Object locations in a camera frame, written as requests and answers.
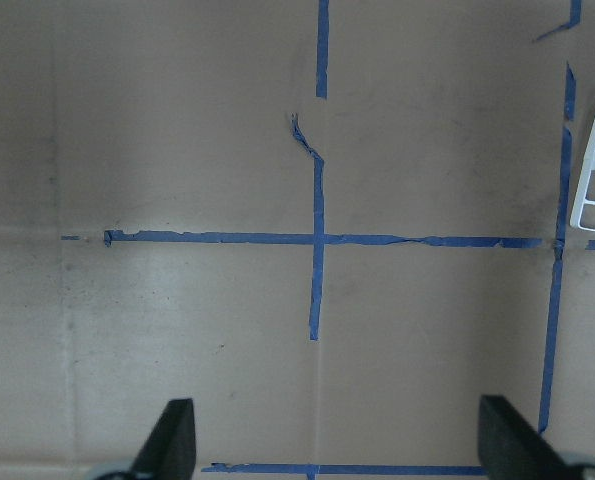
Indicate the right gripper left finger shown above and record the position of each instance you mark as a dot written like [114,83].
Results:
[170,449]

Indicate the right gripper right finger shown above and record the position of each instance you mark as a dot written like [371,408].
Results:
[509,448]

